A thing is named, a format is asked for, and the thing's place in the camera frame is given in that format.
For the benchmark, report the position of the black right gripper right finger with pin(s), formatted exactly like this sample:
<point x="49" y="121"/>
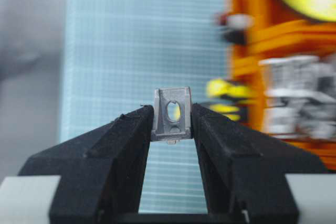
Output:
<point x="244" y="169"/>

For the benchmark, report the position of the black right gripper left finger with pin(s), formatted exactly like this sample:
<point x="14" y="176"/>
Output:
<point x="101" y="172"/>

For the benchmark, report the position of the grey corner bracket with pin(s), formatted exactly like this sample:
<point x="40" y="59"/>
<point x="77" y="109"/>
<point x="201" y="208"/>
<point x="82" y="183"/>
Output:
<point x="300" y="97"/>
<point x="165" y="128"/>

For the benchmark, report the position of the orange bin with corner brackets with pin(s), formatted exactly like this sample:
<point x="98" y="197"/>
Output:
<point x="246" y="68"/>

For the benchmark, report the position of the small yellow black knob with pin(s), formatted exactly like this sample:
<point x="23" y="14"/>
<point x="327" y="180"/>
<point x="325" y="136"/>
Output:
<point x="235" y="113"/>

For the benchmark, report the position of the large yellow black knob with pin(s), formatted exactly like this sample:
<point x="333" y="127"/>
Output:
<point x="228" y="89"/>

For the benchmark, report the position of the black round knob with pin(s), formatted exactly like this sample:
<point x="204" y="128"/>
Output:
<point x="235" y="37"/>

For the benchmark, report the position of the green cutting mat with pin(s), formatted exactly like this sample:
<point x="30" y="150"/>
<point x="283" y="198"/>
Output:
<point x="117" y="52"/>

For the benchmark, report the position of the orange bin with tape roll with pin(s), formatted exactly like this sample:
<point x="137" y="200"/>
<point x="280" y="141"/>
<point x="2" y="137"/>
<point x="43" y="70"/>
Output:
<point x="282" y="26"/>

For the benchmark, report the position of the white round knob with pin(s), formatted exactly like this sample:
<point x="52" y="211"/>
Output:
<point x="240" y="21"/>

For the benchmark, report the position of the dark red round knob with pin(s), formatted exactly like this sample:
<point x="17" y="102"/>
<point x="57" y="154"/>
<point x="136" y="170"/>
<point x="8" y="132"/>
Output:
<point x="222" y="19"/>

